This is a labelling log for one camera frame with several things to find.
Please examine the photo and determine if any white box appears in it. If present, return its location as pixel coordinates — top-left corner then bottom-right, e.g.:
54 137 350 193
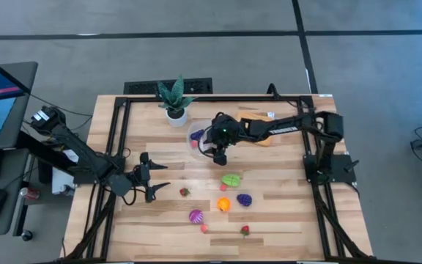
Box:
51 150 76 195

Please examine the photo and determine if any magenta red cabbage toy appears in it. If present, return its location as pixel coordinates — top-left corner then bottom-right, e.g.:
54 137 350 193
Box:
188 208 204 224

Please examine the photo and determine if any clear plastic tupperware container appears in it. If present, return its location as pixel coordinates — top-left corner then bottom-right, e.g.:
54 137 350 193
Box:
185 120 230 159

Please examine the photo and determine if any black aluminium table frame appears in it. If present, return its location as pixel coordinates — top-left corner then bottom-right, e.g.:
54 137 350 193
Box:
62 94 373 263

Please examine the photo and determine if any black floor vent grille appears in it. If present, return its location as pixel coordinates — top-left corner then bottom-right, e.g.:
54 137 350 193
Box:
123 77 214 95

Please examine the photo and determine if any grey office desk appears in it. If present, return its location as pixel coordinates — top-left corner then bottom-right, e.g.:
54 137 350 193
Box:
0 61 39 238

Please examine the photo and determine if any snake plant in white pot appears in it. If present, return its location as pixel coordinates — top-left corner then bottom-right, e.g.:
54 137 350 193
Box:
156 75 197 128

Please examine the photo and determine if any red soda can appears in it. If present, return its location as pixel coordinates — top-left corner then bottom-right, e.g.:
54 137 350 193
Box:
19 186 40 201

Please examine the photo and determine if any black monitor cable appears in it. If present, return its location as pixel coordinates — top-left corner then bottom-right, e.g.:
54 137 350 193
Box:
27 93 93 118

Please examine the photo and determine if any purple grape cluster toy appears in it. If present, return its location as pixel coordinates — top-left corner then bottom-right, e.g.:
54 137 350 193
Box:
236 193 253 208

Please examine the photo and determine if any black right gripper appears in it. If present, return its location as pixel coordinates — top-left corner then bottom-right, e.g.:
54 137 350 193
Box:
202 112 242 166

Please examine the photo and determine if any green leafy vegetable toy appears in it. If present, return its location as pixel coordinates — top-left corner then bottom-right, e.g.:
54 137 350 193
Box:
221 173 242 188

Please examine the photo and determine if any folded yellow cloth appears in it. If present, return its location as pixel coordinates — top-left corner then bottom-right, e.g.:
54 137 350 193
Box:
237 111 275 147

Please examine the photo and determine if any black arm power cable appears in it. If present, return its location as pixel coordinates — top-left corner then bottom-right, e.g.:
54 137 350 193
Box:
267 83 282 100

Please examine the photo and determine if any orange fruit toy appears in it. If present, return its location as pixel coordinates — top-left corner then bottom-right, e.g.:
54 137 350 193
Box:
216 197 232 213

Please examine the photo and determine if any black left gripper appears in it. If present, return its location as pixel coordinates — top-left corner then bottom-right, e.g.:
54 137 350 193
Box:
137 151 171 204

